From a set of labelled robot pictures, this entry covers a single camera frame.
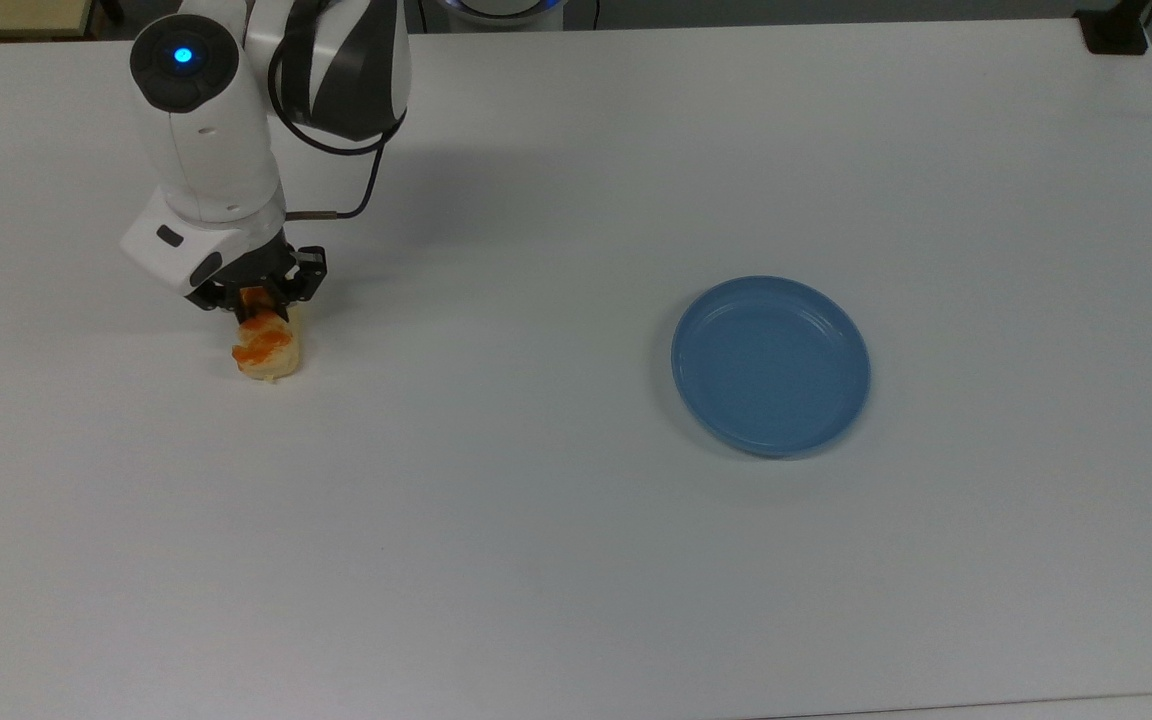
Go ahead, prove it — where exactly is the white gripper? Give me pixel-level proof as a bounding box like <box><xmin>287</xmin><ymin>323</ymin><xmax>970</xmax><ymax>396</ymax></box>
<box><xmin>119</xmin><ymin>188</ymin><xmax>328</xmax><ymax>314</ymax></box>

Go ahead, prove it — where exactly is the bread with orange topping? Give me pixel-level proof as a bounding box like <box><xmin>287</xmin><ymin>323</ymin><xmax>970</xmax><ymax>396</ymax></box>
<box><xmin>231</xmin><ymin>287</ymin><xmax>305</xmax><ymax>384</ymax></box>

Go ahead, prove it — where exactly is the wooden desk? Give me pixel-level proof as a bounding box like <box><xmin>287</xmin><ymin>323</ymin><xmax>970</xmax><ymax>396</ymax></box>
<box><xmin>0</xmin><ymin>0</ymin><xmax>97</xmax><ymax>42</ymax></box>

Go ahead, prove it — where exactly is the black corner mount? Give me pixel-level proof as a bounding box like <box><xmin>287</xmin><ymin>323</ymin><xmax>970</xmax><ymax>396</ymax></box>
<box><xmin>1079</xmin><ymin>8</ymin><xmax>1152</xmax><ymax>57</ymax></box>

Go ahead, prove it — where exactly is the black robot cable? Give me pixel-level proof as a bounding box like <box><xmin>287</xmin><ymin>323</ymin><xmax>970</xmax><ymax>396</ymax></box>
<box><xmin>268</xmin><ymin>0</ymin><xmax>410</xmax><ymax>221</ymax></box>

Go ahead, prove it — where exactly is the blue round plate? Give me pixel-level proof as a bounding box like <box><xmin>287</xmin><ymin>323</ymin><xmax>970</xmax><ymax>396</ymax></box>
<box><xmin>671</xmin><ymin>276</ymin><xmax>872</xmax><ymax>460</ymax></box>

